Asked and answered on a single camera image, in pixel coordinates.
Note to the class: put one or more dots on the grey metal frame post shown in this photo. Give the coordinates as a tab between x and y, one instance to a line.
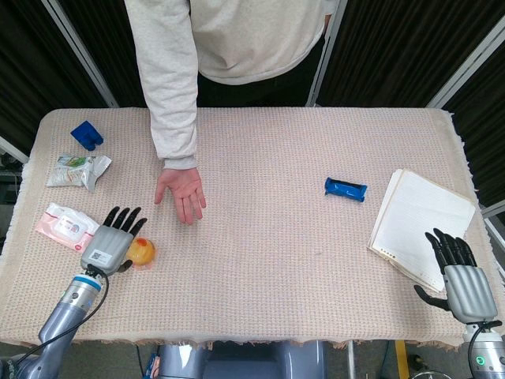
13	150
81	55
325	55
493	215
469	59

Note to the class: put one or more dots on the pink wet wipes pack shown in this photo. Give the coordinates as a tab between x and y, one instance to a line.
63	225

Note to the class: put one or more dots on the blue plastic block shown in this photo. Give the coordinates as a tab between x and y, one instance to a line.
84	134

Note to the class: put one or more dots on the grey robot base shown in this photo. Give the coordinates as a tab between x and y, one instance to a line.
244	363

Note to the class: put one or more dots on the dark pleated curtain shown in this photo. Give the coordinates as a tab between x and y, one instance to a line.
27	59
394	47
114	35

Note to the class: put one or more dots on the beige woven tablecloth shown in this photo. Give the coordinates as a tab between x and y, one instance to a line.
276	256

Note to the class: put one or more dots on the person's bare right hand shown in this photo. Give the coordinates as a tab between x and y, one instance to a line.
185	189

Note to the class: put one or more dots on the person's torso grey sweatshirt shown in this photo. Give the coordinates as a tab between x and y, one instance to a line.
256	31

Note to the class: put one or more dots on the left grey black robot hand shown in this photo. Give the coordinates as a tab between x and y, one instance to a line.
106	245

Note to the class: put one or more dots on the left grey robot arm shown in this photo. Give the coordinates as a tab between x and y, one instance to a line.
59	320

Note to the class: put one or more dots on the blue wrapped snack bar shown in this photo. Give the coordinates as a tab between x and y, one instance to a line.
345	189

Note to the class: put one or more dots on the white paper stack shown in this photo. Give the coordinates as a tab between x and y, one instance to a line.
418	221

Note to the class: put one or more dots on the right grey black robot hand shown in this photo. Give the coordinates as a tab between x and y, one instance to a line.
467	292

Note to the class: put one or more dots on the grey sweatshirt sleeve forearm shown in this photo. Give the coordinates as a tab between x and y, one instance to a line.
173	98

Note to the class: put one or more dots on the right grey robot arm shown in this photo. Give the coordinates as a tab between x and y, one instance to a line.
487	355

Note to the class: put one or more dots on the yellow orange round toy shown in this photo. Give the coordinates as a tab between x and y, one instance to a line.
144	252

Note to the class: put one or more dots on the silver crumpled snack bag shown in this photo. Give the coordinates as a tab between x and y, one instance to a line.
75	171

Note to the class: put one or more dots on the yellow bar under table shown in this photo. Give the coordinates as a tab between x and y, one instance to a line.
401	359

